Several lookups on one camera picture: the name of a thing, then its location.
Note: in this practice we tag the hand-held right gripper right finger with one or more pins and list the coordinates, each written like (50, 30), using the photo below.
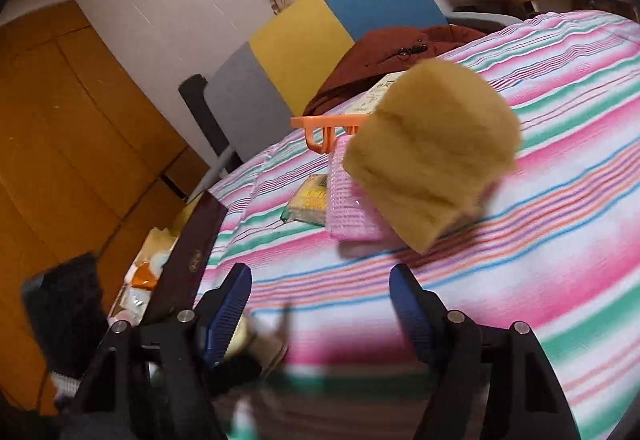
(407, 310)

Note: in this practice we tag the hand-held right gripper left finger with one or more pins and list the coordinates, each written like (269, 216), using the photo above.
(232, 305)

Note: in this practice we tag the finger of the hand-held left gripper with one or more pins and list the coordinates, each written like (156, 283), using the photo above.
(235, 372)

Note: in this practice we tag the maroon and gold tin container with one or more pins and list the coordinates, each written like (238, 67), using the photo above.
(190, 250)

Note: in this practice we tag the pink scrub cloth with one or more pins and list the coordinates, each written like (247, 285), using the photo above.
(345, 210)

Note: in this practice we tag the yellow packet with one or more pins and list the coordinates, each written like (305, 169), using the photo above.
(307, 202)

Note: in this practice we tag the yellow sponge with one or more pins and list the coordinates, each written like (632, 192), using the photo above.
(435, 149)

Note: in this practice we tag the orange plastic rack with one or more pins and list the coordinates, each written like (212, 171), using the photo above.
(325, 121)

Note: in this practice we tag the orange packet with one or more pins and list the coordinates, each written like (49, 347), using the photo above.
(145, 276)

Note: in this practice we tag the cream cardboard box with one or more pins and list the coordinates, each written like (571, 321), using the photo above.
(372, 97)

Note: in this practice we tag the red-brown jacket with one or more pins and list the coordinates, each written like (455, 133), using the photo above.
(380, 54)

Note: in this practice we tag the grey yellow blue chair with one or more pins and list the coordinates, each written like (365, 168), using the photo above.
(285, 49)

